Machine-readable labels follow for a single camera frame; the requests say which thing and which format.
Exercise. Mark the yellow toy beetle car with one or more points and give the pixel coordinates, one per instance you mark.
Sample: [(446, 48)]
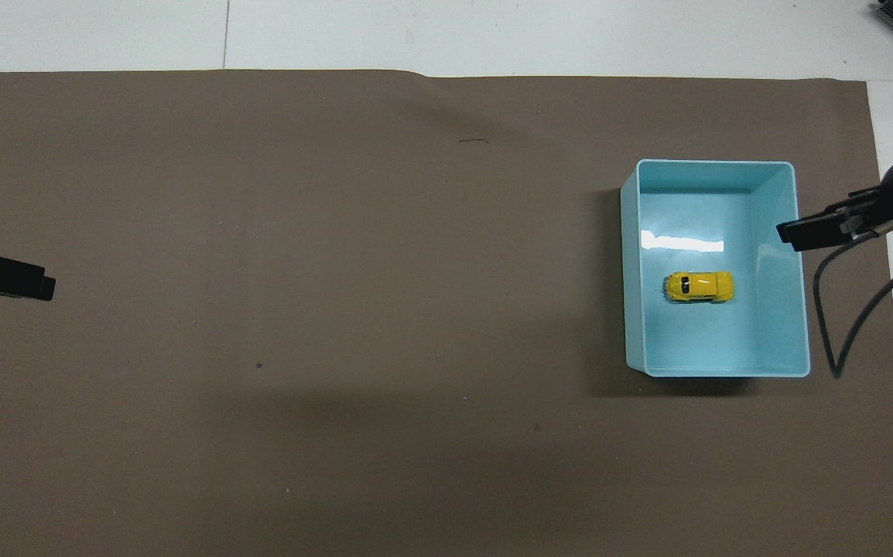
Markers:
[(698, 286)]

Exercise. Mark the light blue plastic bin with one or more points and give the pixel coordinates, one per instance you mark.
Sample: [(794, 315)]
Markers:
[(713, 336)]

